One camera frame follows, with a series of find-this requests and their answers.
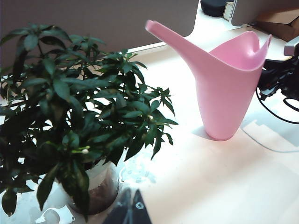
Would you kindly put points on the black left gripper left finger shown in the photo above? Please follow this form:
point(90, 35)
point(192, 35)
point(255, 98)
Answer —
point(119, 210)

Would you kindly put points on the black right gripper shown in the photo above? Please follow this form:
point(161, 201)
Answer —
point(285, 77)

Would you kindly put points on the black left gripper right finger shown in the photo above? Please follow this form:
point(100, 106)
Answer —
point(140, 210)

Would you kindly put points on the pink plastic watering can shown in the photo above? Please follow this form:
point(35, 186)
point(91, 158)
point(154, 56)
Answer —
point(222, 93)

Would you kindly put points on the clear glass plant pot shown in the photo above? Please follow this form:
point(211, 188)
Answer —
point(102, 198)

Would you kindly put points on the white inner plant pot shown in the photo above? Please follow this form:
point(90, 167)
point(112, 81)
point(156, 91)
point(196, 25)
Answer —
point(97, 177)

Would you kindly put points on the green leafy plant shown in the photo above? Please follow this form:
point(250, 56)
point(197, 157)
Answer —
point(70, 105)

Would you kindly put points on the brown cardboard box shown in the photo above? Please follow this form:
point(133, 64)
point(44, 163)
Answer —
point(280, 28)

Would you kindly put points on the dark round cushion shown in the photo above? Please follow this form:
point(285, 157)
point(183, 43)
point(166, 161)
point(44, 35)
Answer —
point(212, 7)

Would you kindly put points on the beige desk partition panel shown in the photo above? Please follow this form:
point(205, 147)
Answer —
point(93, 18)

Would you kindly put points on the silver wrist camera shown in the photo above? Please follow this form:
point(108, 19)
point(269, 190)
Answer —
point(293, 46)

